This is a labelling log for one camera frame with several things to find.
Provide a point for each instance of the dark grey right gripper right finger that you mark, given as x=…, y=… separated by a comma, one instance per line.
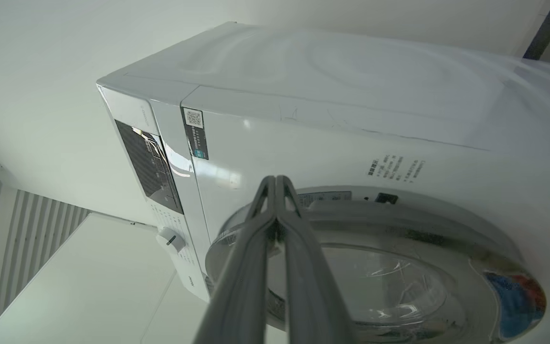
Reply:
x=311, y=286

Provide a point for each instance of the dark blue vertical post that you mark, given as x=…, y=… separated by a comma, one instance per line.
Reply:
x=548, y=27

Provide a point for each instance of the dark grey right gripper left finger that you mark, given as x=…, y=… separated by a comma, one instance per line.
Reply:
x=237, y=291

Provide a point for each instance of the round chrome washing machine door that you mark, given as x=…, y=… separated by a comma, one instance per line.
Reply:
x=399, y=267

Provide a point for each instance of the white front-load washing machine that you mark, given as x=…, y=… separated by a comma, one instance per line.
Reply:
x=351, y=143

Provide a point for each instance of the black QR code sticker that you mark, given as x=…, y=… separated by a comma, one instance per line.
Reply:
x=195, y=133

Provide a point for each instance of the white cabinet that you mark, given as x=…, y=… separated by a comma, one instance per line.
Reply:
x=89, y=286

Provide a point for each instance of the colourful round door sticker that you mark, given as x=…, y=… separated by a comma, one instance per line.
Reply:
x=516, y=303

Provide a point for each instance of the white round control knob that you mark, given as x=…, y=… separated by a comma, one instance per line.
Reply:
x=171, y=239

